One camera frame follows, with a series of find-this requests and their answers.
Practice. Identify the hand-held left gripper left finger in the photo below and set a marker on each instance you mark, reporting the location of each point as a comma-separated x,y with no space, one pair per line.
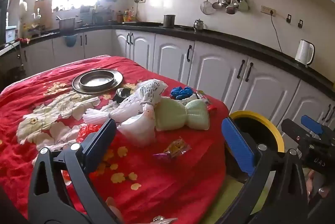
100,143

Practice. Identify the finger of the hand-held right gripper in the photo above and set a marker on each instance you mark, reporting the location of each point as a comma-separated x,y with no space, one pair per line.
311,124
295,132

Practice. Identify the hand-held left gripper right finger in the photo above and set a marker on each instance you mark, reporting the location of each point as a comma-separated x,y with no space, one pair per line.
238,145

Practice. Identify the yellow trash bin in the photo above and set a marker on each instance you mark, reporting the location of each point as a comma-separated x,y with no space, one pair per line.
273,129

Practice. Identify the white foam net sleeve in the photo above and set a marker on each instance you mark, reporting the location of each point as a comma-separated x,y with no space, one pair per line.
100,115
130,101

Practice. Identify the white plastic bag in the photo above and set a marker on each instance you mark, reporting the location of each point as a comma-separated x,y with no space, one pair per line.
140,131

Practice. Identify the person's right hand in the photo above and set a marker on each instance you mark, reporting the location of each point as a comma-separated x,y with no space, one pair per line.
310,180

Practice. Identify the shiny red plastic wrapper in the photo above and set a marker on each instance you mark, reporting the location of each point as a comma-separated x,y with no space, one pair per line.
87,131

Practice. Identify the black crumpled foil wrapper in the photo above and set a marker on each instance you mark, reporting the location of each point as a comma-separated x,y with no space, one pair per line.
123,93

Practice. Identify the long red snack wrapper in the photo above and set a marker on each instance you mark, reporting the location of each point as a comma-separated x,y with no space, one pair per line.
203,97

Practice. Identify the pale green cushion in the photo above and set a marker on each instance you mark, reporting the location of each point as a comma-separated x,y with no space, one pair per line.
222,203

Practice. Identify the round metal plate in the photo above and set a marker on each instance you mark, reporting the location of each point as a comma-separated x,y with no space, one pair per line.
98,81

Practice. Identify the purple snack wrapper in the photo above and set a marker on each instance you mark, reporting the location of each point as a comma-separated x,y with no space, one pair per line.
174,148

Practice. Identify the white electric kettle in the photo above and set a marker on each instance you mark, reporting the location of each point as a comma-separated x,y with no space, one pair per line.
303,52

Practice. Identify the red floral blanket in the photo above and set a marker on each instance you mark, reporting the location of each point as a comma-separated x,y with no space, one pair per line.
162,182

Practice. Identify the blue plastic bag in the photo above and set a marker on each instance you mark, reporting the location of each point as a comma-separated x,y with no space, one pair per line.
182,92

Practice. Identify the white lower kitchen cabinets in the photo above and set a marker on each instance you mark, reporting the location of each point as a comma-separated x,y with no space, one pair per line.
214,67

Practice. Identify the black kitchen countertop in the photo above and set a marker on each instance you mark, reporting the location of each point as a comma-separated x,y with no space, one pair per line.
235,40

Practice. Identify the blue hanging holder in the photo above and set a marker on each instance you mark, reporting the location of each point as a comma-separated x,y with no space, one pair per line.
70,40

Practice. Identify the large metal pot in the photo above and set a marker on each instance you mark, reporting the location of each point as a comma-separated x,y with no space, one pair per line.
66,24

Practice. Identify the steel teapot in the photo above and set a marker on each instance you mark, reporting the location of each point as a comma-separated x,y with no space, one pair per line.
199,25

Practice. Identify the dish rack with kitchenware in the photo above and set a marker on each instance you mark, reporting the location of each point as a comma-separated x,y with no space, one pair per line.
96,16

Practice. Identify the yellow oil bottle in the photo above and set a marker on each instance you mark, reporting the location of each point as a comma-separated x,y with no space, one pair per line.
126,16

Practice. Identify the small red saucepan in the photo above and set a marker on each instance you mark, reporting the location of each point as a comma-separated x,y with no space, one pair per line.
230,10

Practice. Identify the metal canister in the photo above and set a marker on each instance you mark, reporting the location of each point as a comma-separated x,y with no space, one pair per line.
169,21

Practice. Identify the wooden cutting board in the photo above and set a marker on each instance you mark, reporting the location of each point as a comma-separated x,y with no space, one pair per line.
43,9

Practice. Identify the black wall hook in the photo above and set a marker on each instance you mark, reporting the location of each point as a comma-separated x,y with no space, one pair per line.
288,18
300,23

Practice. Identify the wall socket strip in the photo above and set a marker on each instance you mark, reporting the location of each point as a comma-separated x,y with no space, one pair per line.
267,10

